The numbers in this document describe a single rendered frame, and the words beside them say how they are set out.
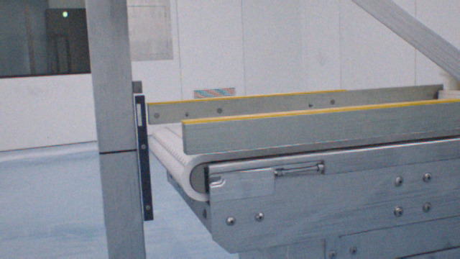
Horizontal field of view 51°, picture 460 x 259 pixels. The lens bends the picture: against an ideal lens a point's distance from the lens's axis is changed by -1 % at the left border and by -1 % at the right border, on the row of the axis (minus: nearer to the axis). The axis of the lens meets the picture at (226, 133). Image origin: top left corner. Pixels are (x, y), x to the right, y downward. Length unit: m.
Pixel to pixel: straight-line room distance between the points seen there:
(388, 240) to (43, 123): 5.08
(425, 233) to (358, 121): 0.21
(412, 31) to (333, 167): 0.17
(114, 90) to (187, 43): 5.15
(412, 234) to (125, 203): 0.42
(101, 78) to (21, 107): 4.80
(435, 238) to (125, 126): 0.47
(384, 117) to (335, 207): 0.11
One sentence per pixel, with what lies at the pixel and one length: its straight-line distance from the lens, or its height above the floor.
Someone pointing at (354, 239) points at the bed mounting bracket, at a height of 0.68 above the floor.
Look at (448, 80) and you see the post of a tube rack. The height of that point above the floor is 0.86.
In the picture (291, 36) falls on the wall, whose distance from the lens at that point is 6.54.
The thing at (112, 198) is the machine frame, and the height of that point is 0.71.
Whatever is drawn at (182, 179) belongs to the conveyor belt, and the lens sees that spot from 0.51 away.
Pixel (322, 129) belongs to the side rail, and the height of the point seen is 0.83.
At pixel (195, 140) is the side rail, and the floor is 0.83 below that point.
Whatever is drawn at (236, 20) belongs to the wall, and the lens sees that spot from 6.17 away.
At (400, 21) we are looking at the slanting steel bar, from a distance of 0.55.
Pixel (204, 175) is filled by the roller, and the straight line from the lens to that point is 0.51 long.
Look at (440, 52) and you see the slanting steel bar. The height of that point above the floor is 0.91.
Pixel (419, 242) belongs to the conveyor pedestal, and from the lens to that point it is 0.70.
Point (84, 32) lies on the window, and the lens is 5.61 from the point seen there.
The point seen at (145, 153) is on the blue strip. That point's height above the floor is 0.77.
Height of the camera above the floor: 0.91
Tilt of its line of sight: 8 degrees down
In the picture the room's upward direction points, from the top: 3 degrees counter-clockwise
